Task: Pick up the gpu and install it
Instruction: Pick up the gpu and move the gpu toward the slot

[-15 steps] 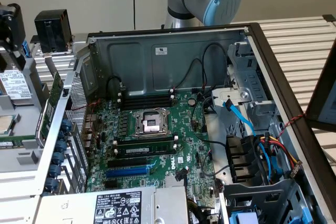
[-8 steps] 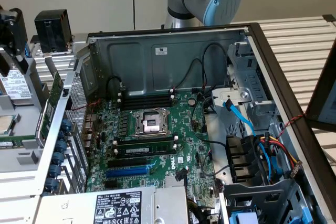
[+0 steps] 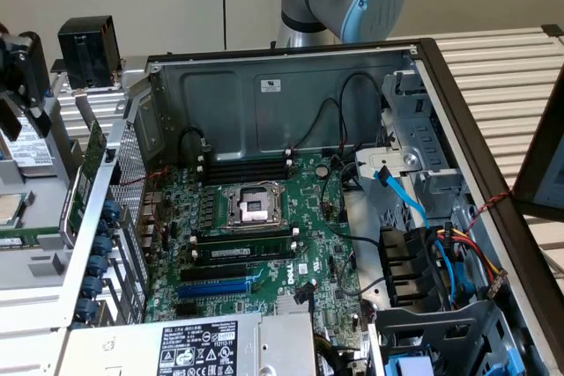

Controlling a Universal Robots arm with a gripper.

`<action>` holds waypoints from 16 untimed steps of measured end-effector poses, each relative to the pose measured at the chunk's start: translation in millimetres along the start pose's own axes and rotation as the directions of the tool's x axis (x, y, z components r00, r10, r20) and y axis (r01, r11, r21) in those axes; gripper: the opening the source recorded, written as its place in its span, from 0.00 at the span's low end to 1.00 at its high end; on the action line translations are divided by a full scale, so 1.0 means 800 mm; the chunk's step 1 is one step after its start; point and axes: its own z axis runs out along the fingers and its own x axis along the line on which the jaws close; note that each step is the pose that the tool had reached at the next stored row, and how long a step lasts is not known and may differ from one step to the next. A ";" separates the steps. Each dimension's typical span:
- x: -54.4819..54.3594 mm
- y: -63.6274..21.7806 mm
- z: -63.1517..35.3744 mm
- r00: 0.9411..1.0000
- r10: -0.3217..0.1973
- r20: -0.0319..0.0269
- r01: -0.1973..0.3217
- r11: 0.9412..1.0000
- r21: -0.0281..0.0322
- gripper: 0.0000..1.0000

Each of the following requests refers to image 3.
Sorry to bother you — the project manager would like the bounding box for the silver hard disk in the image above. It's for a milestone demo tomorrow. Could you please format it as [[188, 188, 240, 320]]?
[[0, 118, 56, 174]]

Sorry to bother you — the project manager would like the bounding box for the dark framed monitor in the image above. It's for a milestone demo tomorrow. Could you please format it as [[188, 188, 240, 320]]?
[[512, 56, 564, 224]]

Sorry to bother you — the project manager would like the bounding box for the grey parts rack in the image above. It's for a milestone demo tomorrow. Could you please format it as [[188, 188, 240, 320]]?
[[0, 54, 133, 333]]

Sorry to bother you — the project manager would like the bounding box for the grey metal PC case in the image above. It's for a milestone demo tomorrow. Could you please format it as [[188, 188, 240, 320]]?
[[56, 36, 564, 376]]

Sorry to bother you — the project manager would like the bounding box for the black plastic fan shroud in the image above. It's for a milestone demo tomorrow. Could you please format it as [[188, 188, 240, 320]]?
[[377, 225, 444, 309]]

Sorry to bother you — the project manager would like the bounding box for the black boxy cooler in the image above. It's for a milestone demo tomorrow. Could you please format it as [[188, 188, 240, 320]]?
[[56, 14, 123, 92]]

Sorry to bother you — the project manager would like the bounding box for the silver chipset heatsink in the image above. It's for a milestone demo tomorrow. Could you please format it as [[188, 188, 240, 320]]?
[[275, 292, 315, 314]]

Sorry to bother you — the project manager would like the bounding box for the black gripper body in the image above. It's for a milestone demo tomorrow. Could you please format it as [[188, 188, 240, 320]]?
[[0, 31, 50, 109]]

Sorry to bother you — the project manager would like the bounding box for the coloured power wire bundle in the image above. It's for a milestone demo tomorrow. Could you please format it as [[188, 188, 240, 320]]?
[[434, 224, 508, 302]]

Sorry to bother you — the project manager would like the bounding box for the black latch RAM slot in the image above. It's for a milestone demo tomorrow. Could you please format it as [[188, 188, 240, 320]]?
[[202, 173, 287, 183], [197, 226, 293, 239], [202, 163, 287, 172]]

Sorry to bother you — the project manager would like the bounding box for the green motherboard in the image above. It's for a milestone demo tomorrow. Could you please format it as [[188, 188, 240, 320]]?
[[141, 151, 376, 353]]

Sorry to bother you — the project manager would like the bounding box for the blue expansion slot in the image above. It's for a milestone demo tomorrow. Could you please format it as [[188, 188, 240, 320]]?
[[177, 277, 253, 301]]

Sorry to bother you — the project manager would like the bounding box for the blue SATA wire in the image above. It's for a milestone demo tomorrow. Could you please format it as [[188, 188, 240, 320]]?
[[434, 234, 471, 306], [372, 166, 431, 232]]

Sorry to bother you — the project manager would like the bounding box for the yellow black power wire bundle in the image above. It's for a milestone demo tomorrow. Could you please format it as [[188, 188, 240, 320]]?
[[315, 332, 353, 376]]

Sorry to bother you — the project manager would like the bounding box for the grey disk bay with blue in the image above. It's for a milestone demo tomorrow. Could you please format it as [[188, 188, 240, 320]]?
[[372, 296, 537, 376]]

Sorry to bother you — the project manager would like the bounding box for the loose green RAM stick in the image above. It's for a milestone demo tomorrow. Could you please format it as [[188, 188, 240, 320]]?
[[0, 226, 61, 250]]

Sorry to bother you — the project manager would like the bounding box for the white latch RAM slot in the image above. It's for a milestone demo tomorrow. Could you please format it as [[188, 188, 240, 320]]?
[[197, 159, 294, 177], [189, 241, 301, 268], [197, 149, 294, 166], [189, 228, 300, 246]]

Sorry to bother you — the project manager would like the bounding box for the silver disk bay cage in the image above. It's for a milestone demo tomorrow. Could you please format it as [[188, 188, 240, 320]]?
[[354, 70, 471, 200]]

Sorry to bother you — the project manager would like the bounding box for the silver CPU chip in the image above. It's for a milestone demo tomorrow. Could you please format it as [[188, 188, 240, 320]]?
[[0, 193, 30, 228]]

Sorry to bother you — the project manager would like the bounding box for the metal CPU socket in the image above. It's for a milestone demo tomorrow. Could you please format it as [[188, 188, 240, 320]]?
[[219, 181, 290, 233]]

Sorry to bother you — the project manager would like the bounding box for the black SATA wire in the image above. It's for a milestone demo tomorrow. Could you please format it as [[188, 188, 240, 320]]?
[[293, 276, 382, 306]]

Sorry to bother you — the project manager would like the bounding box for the black long expansion slot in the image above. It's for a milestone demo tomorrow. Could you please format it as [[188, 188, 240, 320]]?
[[179, 262, 249, 284]]

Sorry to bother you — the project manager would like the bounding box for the installed green RAM stick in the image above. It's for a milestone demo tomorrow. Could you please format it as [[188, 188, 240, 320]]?
[[193, 241, 297, 265]]

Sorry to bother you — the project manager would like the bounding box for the thin black wire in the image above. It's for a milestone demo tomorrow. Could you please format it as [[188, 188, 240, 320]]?
[[338, 72, 384, 152], [290, 97, 345, 153]]

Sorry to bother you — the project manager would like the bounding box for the red black twisted wire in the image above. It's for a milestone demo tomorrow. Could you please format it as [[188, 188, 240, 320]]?
[[465, 189, 516, 232], [119, 166, 172, 188]]

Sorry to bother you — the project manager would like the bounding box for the short black looped wire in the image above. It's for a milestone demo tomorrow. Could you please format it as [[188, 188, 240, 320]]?
[[177, 126, 205, 159]]

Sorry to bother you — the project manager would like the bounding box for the green graphics card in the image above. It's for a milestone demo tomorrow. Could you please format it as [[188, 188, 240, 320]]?
[[58, 119, 109, 250]]

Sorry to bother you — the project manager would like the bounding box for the grey power supply unit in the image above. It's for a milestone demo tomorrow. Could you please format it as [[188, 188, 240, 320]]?
[[65, 308, 319, 376]]

